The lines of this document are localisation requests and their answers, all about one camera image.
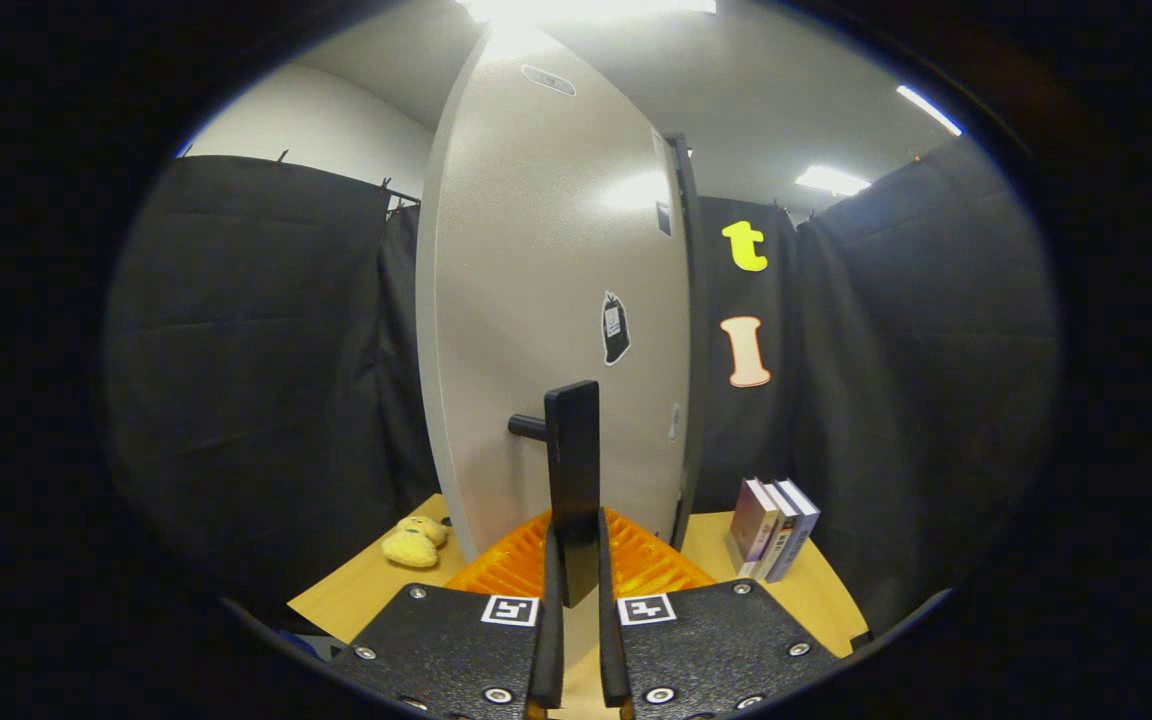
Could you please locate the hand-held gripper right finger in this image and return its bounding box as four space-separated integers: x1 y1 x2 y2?
596 508 842 720

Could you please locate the blue book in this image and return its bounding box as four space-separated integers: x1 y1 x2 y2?
766 479 822 584

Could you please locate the beige cabinet door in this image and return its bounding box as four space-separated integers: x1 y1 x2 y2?
416 25 693 563

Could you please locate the yellow plush toy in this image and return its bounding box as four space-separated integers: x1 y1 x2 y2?
381 515 449 569

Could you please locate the black backdrop cloth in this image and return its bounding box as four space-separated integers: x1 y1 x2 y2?
106 135 1062 641

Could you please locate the white spine book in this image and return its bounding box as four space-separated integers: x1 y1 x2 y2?
751 479 801 581

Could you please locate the black door handle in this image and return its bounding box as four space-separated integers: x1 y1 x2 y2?
508 380 602 608

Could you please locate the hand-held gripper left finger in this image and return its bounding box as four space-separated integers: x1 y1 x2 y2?
331 510 567 720

